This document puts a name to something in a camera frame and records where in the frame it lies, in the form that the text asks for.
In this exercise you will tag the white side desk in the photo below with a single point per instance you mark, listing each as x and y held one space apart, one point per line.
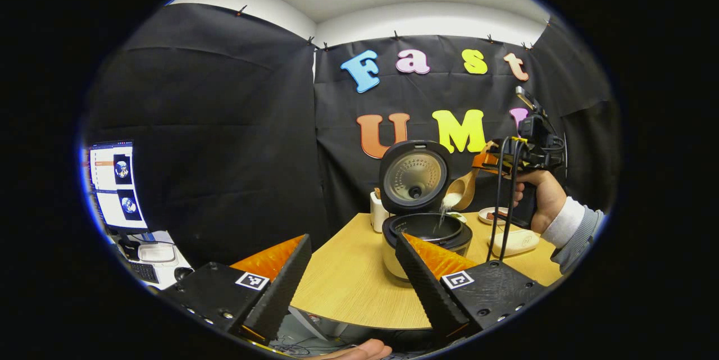
168 281

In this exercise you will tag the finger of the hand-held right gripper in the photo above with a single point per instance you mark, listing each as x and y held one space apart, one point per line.
488 160

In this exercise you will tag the computer monitor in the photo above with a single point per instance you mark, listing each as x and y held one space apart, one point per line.
115 186

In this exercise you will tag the black computer mouse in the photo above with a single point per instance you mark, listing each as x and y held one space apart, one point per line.
183 274

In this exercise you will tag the black backdrop cloth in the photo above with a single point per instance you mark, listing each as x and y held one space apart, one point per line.
224 152

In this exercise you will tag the white flat device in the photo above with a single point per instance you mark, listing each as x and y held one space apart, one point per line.
157 253

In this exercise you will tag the white toaster with bread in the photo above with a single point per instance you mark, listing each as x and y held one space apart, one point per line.
377 214

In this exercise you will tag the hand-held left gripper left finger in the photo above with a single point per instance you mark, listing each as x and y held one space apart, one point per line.
281 292

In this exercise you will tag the clear box of rice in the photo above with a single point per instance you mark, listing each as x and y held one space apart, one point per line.
522 242

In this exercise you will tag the white plate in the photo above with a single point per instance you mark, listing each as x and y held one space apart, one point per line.
484 217

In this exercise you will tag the black silver rice cooker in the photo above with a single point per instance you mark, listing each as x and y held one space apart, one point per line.
413 174

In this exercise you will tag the brown meat piece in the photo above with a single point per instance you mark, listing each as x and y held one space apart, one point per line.
492 215

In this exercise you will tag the black keyboard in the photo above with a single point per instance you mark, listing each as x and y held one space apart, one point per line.
143 272

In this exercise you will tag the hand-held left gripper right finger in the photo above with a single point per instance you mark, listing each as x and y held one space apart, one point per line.
429 292

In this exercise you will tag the wooden spoon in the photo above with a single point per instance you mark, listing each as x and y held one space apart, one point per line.
463 191

